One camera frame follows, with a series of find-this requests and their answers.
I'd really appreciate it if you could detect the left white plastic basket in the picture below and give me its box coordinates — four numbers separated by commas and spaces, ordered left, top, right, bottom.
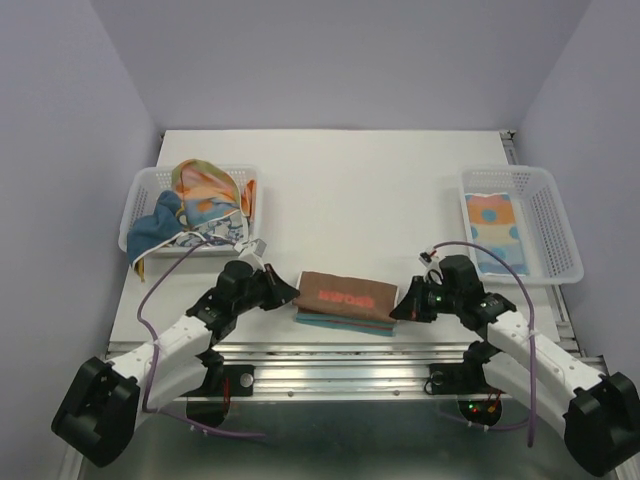
118, 159, 262, 266

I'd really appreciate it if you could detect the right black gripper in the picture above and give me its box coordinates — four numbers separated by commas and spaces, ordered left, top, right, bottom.
387, 275, 461, 323

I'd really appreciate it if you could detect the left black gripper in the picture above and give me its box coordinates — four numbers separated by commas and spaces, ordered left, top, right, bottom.
233, 263, 298, 315

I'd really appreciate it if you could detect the orange pastel patterned towel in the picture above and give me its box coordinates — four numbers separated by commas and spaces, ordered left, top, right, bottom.
171, 159, 257, 227

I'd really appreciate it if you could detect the blue polka dot towel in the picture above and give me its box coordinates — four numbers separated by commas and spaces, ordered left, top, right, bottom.
465, 193, 529, 276

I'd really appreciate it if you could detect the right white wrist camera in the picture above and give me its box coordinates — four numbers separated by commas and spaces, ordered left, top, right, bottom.
419, 252, 443, 284

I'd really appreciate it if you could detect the orange brown bear towel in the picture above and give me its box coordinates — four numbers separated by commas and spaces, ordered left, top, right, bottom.
293, 271, 398, 337

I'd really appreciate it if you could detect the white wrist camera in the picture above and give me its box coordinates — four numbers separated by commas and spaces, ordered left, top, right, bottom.
419, 252, 443, 284
234, 239, 267, 270

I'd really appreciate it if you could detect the white blue print towel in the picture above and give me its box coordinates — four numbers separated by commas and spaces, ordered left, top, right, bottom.
173, 211, 249, 248

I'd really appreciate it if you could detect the aluminium mounting rail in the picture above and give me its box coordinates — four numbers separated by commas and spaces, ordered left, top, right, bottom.
81, 341, 617, 401

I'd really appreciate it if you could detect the right white plastic basket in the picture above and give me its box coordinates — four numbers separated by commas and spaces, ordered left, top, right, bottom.
458, 165, 584, 286

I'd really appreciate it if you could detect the white plastic basket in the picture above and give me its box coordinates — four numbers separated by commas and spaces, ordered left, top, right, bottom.
118, 159, 262, 266
458, 165, 584, 286

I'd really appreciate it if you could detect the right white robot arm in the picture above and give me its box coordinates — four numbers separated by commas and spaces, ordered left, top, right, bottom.
391, 255, 639, 477

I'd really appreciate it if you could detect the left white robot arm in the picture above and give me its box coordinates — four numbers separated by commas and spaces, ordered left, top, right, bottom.
51, 260, 300, 467

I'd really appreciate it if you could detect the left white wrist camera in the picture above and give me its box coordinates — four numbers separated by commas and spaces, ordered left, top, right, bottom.
234, 239, 267, 270

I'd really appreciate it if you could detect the dark blue towel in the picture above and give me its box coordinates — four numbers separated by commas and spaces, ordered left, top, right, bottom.
126, 190, 184, 268

